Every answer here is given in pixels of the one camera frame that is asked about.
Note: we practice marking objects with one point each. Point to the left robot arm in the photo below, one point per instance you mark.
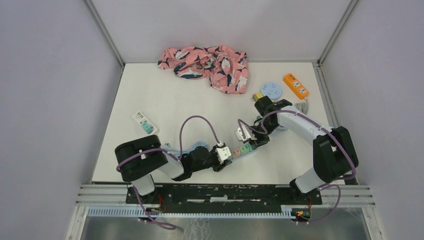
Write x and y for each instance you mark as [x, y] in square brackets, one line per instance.
[137, 159]

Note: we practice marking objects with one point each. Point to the light blue power strip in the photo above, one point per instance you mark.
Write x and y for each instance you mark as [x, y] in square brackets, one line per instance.
[243, 155]

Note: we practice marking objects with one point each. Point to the teal adapter on white strip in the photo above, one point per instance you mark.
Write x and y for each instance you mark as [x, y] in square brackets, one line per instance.
[146, 126]

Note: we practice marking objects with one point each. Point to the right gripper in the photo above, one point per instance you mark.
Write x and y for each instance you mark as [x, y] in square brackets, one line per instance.
[259, 141]

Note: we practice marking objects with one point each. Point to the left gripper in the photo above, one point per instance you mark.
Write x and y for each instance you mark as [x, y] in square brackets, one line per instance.
[219, 166]

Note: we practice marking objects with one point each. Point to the white power strip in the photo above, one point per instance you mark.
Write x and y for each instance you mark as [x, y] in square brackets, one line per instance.
[139, 118]

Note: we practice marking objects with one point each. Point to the pink patterned cloth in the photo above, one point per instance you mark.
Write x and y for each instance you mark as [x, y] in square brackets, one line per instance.
[226, 69]

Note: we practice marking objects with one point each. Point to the round blue socket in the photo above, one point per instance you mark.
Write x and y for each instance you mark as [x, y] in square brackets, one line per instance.
[272, 90]

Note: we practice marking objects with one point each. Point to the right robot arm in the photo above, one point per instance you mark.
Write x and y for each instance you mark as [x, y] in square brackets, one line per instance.
[333, 152]

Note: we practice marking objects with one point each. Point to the green adapter on strip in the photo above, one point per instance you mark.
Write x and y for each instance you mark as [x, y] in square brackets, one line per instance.
[245, 149]

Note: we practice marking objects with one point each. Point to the orange power strip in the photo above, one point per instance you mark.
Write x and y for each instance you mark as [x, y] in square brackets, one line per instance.
[296, 86]

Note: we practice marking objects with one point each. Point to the yellow plug adapter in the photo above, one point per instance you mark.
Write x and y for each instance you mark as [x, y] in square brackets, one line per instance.
[257, 96]

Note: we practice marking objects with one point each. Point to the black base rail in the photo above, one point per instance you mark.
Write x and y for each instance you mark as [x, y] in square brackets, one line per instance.
[184, 198]

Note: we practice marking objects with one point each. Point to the pink adapter on strip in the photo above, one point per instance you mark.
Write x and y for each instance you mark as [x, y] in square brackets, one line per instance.
[236, 153]

